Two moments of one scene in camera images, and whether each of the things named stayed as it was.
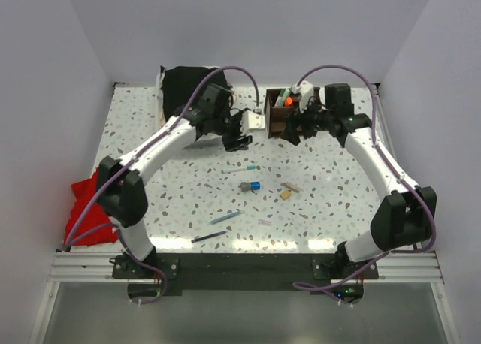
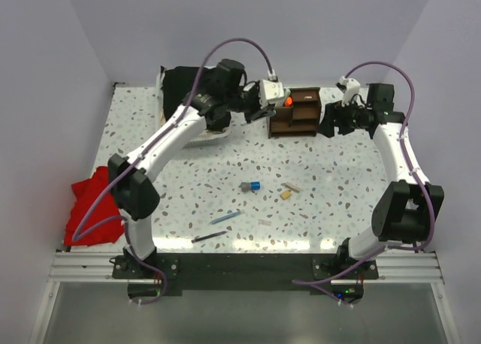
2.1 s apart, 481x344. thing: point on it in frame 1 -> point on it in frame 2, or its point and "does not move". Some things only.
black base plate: (336, 278) does not move
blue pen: (216, 221) does not move
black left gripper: (232, 144) -> (258, 113)
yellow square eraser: (285, 194) does not move
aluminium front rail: (86, 267) does not move
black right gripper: (293, 122) -> (335, 112)
